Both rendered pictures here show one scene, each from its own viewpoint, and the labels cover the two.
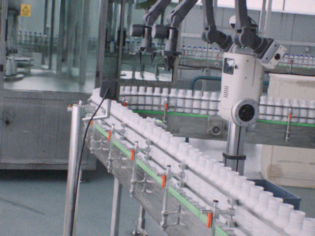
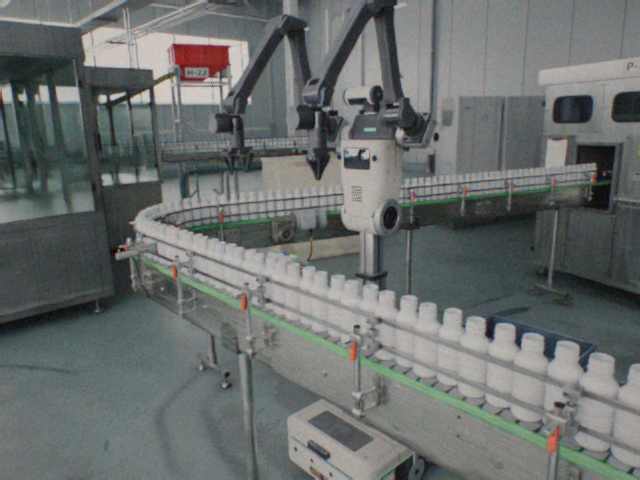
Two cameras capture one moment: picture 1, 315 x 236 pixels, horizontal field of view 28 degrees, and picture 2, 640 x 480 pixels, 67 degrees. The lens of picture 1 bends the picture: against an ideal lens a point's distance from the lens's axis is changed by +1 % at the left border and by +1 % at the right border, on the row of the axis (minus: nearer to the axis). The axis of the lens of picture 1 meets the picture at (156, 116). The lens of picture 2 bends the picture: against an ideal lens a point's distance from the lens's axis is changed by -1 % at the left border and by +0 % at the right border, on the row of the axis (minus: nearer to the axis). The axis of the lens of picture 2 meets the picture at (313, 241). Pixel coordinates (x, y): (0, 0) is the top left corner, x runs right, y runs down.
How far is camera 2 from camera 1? 1.88 m
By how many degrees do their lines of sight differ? 24
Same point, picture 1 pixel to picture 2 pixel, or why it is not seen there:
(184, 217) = not seen: outside the picture
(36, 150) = (37, 290)
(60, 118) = (59, 247)
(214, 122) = (282, 225)
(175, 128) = (235, 240)
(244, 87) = (386, 185)
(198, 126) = (261, 233)
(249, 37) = (410, 113)
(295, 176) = (305, 250)
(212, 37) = not seen: hidden behind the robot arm
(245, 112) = (389, 218)
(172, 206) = (530, 463)
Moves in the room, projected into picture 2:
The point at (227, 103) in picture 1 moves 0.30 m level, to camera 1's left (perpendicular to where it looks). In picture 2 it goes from (362, 210) to (293, 218)
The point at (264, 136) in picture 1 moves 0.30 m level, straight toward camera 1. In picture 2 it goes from (331, 229) to (345, 239)
